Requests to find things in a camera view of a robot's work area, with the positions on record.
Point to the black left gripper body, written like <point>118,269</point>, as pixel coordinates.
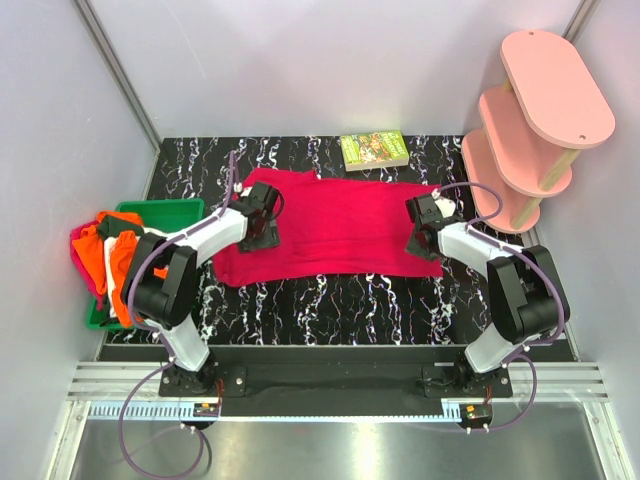
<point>268,238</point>

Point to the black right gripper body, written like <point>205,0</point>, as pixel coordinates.
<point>413,247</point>

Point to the crimson red t shirt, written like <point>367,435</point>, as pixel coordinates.
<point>331,226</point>

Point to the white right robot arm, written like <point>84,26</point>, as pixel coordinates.
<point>527,303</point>

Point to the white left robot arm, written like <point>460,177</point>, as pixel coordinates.
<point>160,287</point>

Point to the green paperback book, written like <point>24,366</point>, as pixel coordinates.
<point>374,150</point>

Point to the green plastic bin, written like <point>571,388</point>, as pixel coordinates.
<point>167,215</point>

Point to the pink three tier shelf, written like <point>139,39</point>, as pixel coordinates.
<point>534,125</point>

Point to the orange t shirt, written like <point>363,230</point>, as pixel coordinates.
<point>133,217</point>

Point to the dark green t shirt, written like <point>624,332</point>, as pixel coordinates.
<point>112,227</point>

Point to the pink t shirt in bin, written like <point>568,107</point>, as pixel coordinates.
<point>85,251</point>

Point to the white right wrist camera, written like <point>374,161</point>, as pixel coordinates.
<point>446,206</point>

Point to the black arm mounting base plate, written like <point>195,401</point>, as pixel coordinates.
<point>431,371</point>

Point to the aluminium frame rail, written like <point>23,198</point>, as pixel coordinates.
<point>107,51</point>

